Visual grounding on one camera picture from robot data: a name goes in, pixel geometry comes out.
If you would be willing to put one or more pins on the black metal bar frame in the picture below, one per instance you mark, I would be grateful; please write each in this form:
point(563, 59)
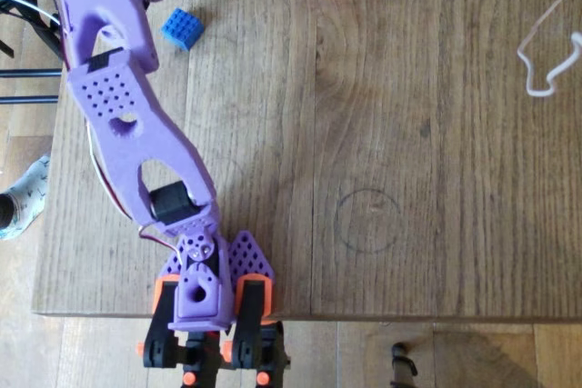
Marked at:
point(27, 72)

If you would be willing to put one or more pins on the black orange table clamp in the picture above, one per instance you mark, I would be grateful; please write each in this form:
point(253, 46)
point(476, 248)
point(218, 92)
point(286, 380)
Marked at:
point(159, 338)
point(247, 315)

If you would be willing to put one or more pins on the purple robot arm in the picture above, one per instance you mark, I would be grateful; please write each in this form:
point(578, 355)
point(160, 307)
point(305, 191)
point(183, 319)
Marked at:
point(118, 133)

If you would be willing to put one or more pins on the patterned light sock foot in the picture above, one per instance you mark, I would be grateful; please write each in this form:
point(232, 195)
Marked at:
point(27, 197)

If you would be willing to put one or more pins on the blue toy brick block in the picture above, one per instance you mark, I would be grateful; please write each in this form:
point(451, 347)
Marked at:
point(182, 29)

